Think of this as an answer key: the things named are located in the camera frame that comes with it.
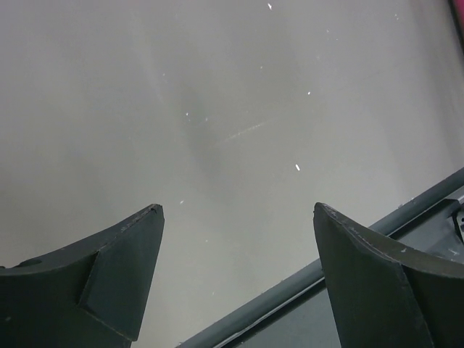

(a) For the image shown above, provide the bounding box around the grey aluminium frame rail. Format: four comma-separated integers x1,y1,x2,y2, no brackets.
184,171,463,347

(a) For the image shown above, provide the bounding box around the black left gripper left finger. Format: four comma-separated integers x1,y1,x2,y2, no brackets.
1,204,165,347

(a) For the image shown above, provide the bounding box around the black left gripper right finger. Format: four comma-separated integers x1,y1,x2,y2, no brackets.
313,202,463,347

